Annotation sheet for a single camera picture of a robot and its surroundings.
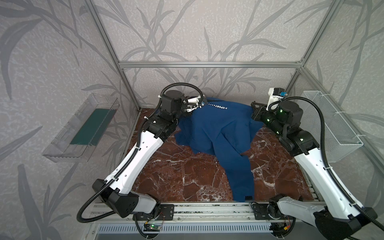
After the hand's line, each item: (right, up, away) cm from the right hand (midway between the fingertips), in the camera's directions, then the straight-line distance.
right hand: (253, 98), depth 66 cm
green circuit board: (-47, -61, +5) cm, 77 cm away
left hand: (-30, +5, +2) cm, 30 cm away
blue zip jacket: (-13, -14, +4) cm, 19 cm away
